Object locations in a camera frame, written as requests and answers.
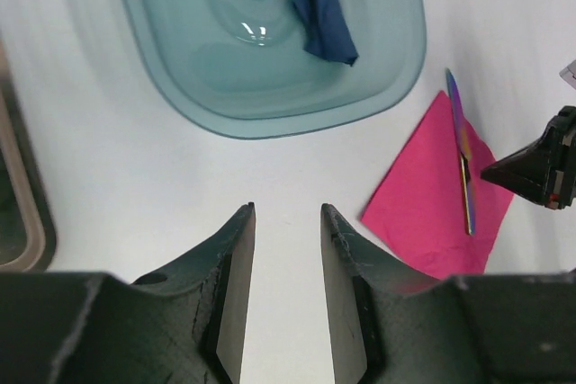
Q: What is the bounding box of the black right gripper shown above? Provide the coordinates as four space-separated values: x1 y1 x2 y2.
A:
481 105 575 210

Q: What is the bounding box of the teal plastic basin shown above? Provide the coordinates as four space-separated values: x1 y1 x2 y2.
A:
122 0 427 139

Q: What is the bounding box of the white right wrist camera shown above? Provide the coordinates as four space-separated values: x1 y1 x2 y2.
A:
559 60 576 89

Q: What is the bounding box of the brown metal tray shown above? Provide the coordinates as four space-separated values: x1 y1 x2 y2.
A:
1 52 58 272

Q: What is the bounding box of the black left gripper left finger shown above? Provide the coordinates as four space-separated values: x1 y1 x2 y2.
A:
1 203 256 383

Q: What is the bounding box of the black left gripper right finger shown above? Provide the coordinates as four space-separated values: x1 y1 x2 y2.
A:
320 204 575 383

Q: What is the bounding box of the pink paper napkin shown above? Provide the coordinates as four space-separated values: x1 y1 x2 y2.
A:
361 92 513 279

